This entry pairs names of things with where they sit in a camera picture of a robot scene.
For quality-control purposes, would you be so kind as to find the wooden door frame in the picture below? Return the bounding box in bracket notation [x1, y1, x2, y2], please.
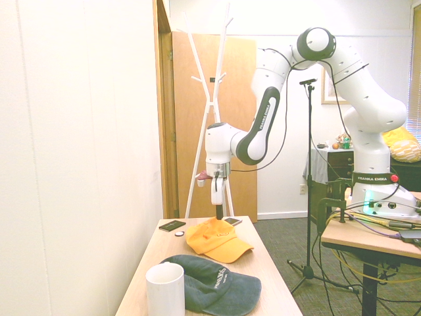
[153, 0, 180, 219]

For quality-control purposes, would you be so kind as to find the grey striped cloth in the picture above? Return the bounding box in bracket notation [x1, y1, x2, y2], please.
[302, 147, 330, 184]

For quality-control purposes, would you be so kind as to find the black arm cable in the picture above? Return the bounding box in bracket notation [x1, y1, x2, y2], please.
[213, 47, 371, 190]

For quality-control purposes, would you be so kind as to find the light wood robot table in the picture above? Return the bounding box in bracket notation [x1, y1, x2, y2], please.
[320, 190, 421, 316]

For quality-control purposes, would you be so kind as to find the white coat rack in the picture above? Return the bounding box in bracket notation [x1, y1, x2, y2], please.
[182, 2, 236, 220]

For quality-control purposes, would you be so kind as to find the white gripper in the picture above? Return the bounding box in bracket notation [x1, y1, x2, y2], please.
[209, 171, 229, 221]

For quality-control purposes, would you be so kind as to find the yellow cable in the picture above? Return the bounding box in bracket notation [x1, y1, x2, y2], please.
[324, 210, 421, 284]

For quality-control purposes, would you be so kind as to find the window blind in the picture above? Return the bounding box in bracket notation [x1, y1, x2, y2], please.
[406, 0, 421, 133]

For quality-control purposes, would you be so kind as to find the orange smiley baseball cap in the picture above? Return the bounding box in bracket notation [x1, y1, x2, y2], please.
[186, 217, 255, 265]

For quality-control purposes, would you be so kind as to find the black tripod stand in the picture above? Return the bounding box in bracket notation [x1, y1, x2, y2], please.
[286, 84, 361, 296]

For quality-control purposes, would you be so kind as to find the dark wooden dresser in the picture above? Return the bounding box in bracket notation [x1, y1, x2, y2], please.
[327, 149, 421, 194]

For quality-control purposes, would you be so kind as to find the plain yellow pillow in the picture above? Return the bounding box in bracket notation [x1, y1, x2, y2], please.
[381, 126, 419, 146]

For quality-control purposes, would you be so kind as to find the yellow patterned pillow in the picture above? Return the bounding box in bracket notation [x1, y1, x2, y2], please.
[387, 139, 421, 163]

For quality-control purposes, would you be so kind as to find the dark blue baseball cap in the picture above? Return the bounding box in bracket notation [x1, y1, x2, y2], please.
[159, 253, 263, 316]

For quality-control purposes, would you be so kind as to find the purple cable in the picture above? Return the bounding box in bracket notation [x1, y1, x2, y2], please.
[347, 213, 407, 238]

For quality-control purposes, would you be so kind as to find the framed wall picture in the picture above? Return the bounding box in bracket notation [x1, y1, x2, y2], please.
[320, 65, 349, 106]

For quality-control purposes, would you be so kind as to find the red wrist camera mount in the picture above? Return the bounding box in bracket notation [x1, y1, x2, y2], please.
[196, 170, 213, 189]

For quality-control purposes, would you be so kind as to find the white ceramic mug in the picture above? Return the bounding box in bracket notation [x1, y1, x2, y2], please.
[145, 262, 186, 316]

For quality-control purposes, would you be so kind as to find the dark green C-clamp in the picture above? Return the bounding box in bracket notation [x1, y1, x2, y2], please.
[318, 178, 353, 231]

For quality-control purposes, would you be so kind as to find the wooden door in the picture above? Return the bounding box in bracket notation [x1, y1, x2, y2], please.
[172, 31, 259, 223]

